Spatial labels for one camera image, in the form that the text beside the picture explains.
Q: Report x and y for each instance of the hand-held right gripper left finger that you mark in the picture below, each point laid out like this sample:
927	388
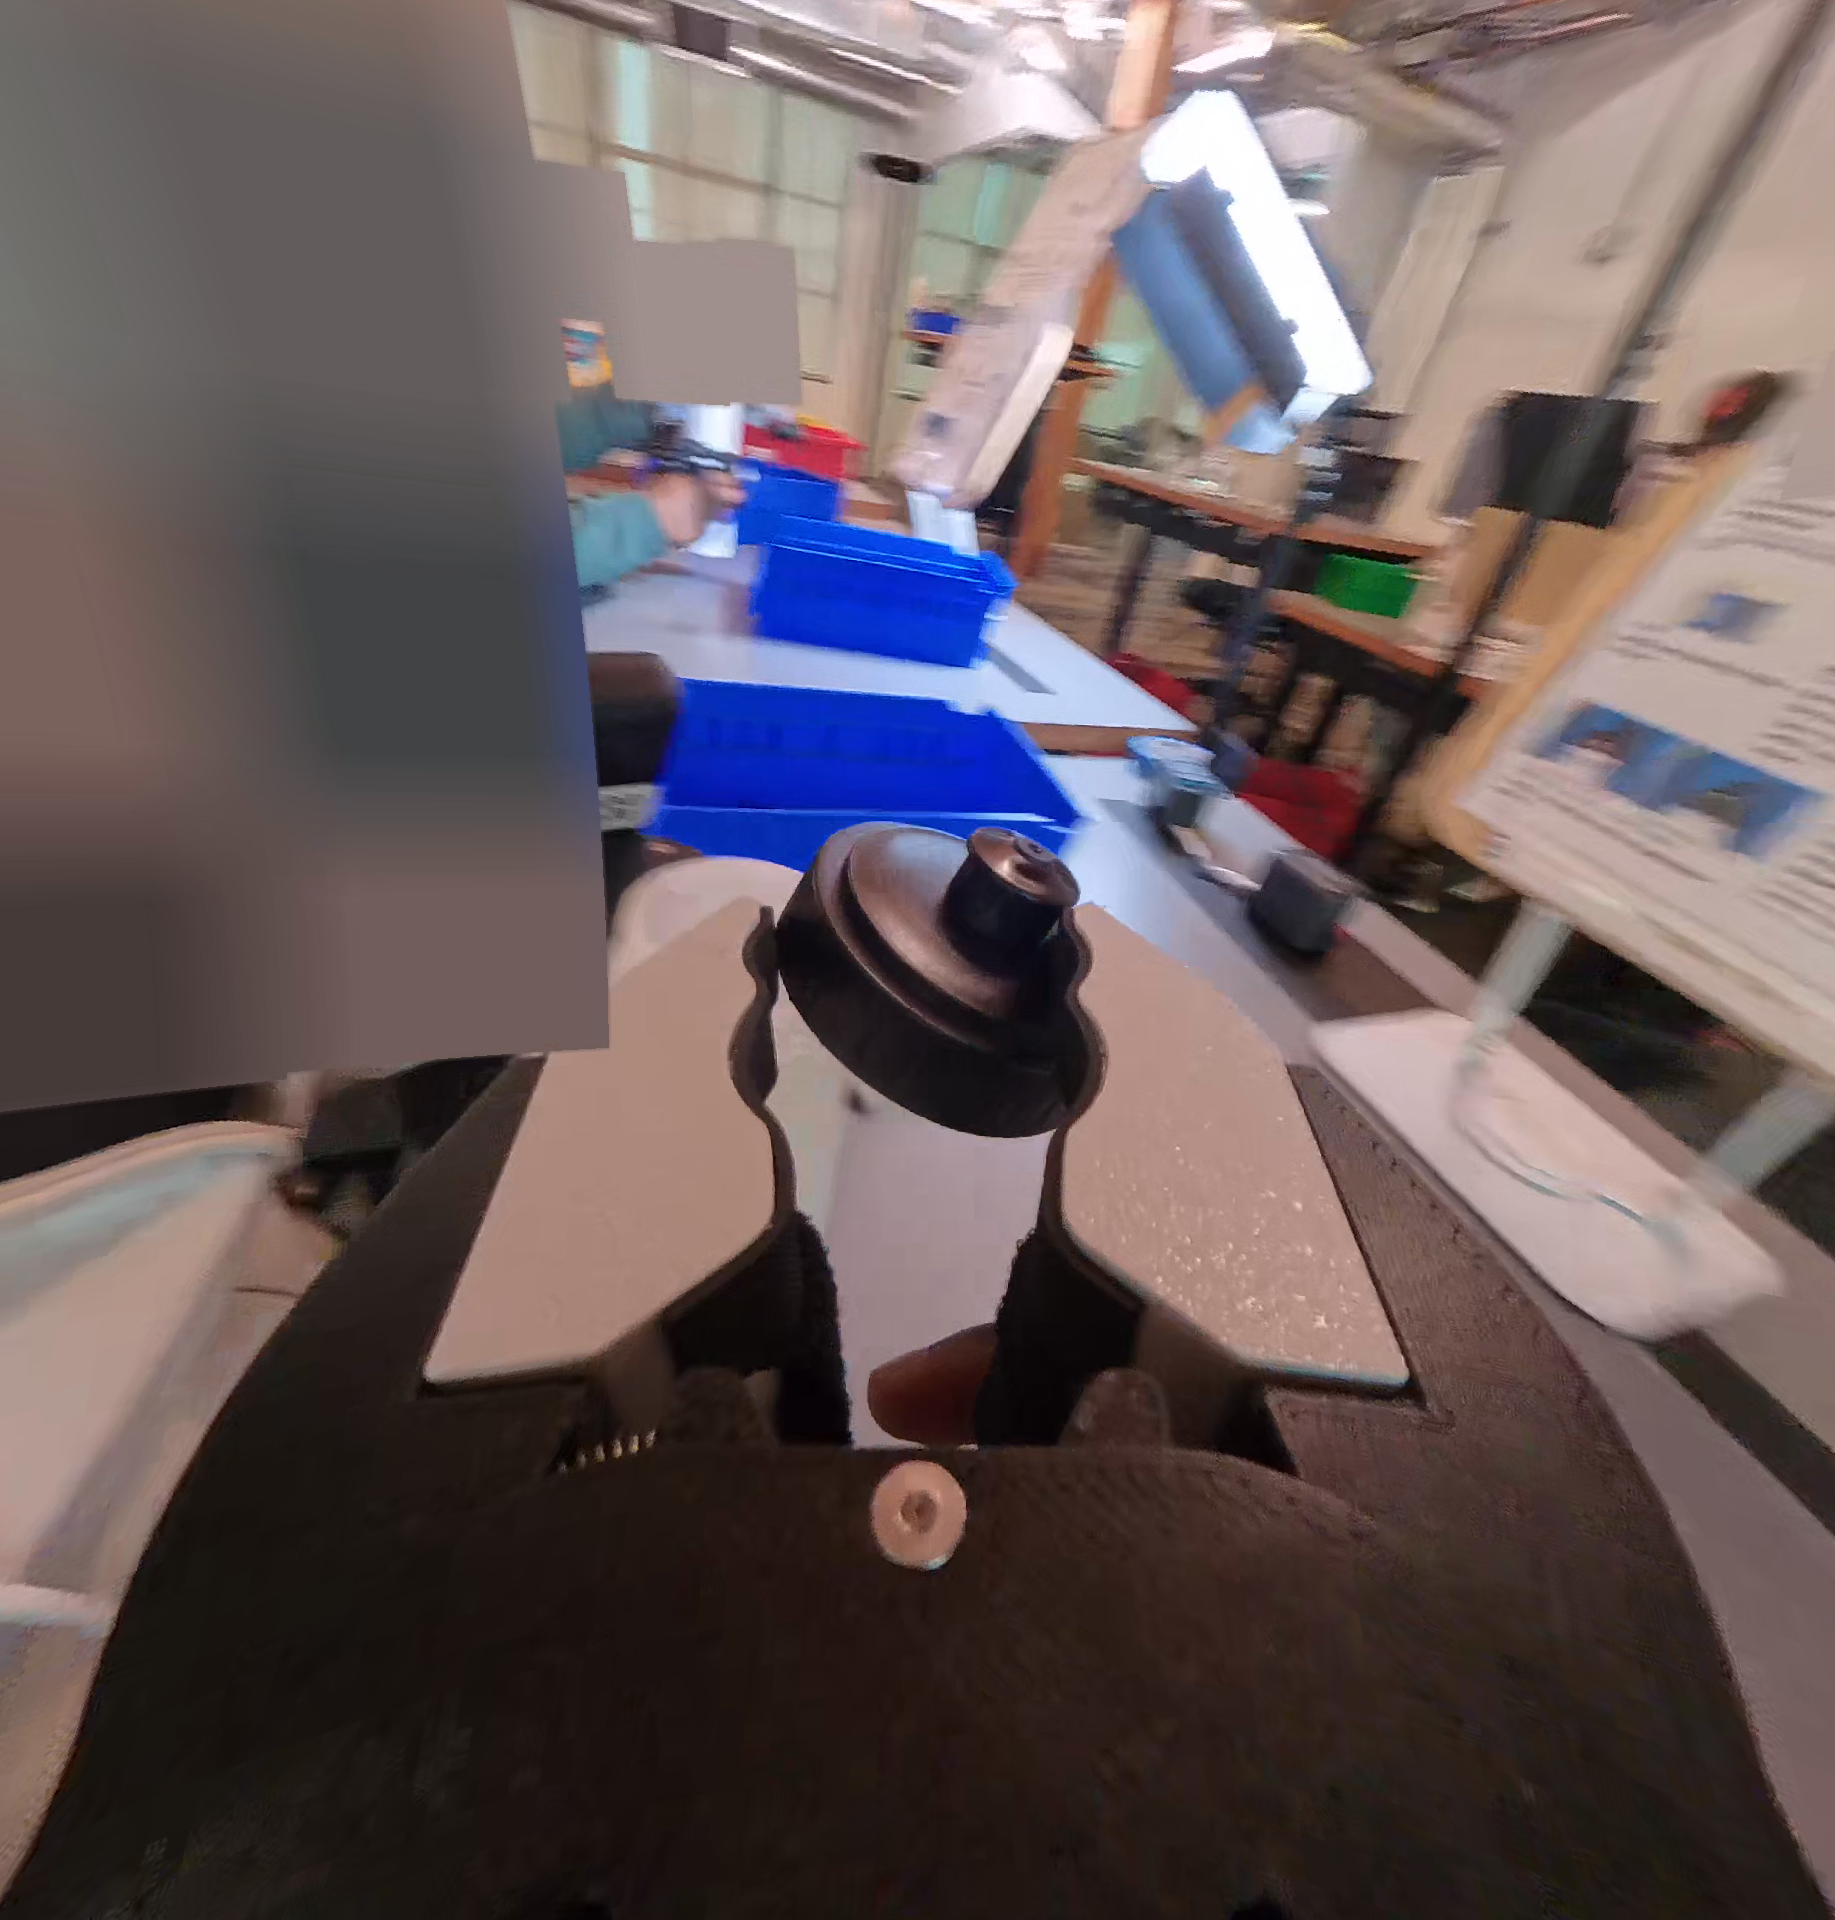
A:
618	1202

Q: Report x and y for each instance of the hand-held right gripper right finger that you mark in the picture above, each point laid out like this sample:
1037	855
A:
1217	1202

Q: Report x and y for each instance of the blue plastic bin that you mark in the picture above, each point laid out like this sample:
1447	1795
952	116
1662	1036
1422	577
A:
874	599
856	750
782	504

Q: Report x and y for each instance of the black bottle lid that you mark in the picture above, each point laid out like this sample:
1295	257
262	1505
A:
918	978

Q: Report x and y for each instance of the person's right hand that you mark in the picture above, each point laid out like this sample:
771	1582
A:
932	1387

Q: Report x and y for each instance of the white board stand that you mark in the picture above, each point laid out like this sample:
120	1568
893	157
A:
1396	1080

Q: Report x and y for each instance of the dark grey case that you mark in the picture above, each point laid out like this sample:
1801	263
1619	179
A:
1305	907

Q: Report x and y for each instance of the red plastic bin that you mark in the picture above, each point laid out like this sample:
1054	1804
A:
812	446

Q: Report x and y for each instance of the grey charger case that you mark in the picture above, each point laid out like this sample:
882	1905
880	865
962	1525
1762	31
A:
1189	803

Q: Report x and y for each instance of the red basket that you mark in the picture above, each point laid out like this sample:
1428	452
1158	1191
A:
1305	803

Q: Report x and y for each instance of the blue tape roll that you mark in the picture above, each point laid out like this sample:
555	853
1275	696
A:
1171	750

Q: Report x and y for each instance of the printed instruction board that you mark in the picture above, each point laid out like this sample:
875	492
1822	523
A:
1683	750
1007	299

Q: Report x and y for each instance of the wooden top desk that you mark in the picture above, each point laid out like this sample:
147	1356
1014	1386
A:
1231	504
1381	621

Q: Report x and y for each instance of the black light stand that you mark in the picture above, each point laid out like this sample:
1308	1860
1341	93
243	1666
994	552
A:
1258	599

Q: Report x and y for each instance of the green plastic bin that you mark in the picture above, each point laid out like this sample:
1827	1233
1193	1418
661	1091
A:
1367	583

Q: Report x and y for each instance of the studio light panel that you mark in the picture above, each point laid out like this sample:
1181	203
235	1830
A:
1278	257

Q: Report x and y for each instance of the black monitor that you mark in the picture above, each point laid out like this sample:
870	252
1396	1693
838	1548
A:
1563	458

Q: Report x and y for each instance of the wooden pillar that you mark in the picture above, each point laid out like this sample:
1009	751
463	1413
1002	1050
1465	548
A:
1140	60

